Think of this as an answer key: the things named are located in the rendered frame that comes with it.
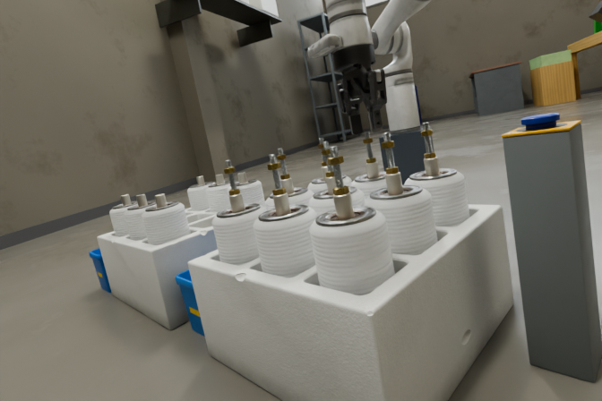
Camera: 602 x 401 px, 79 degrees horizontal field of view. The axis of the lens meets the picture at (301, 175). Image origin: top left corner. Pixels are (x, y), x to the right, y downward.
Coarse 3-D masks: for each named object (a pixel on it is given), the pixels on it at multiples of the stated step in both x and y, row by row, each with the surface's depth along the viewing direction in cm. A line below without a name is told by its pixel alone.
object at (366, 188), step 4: (380, 180) 67; (384, 180) 66; (352, 184) 70; (356, 184) 69; (360, 184) 68; (364, 184) 67; (368, 184) 67; (372, 184) 66; (376, 184) 66; (380, 184) 66; (384, 184) 66; (360, 188) 67; (364, 188) 67; (368, 188) 66; (372, 188) 66; (376, 188) 66; (380, 188) 66; (364, 192) 67; (368, 192) 67; (364, 196) 67
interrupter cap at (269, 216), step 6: (300, 204) 57; (270, 210) 57; (294, 210) 55; (300, 210) 53; (306, 210) 53; (264, 216) 54; (270, 216) 54; (276, 216) 54; (282, 216) 51; (288, 216) 51; (294, 216) 51
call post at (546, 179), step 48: (528, 144) 44; (576, 144) 43; (528, 192) 45; (576, 192) 42; (528, 240) 46; (576, 240) 42; (528, 288) 47; (576, 288) 44; (528, 336) 49; (576, 336) 45
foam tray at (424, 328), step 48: (480, 240) 55; (240, 288) 53; (288, 288) 45; (384, 288) 40; (432, 288) 44; (480, 288) 54; (240, 336) 56; (288, 336) 47; (336, 336) 40; (384, 336) 37; (432, 336) 44; (480, 336) 54; (288, 384) 49; (336, 384) 42; (384, 384) 37; (432, 384) 43
